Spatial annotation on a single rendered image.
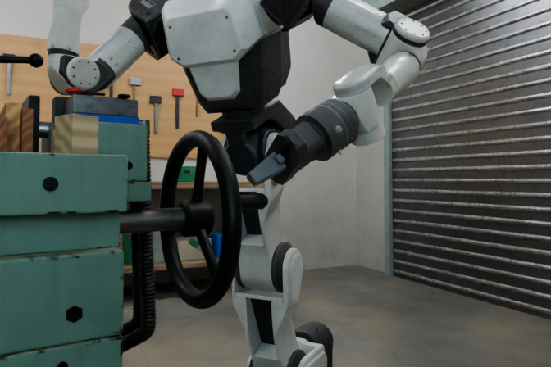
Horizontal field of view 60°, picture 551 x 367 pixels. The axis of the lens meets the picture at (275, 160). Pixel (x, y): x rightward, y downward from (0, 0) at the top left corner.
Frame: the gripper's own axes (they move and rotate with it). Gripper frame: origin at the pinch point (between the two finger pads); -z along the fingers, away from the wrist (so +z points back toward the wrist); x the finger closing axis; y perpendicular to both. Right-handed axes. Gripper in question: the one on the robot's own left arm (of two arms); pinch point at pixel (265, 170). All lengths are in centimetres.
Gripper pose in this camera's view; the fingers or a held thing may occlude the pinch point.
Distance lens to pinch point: 75.3
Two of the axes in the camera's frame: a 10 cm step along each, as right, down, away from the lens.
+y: -6.3, -7.5, 1.9
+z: 7.3, -4.8, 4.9
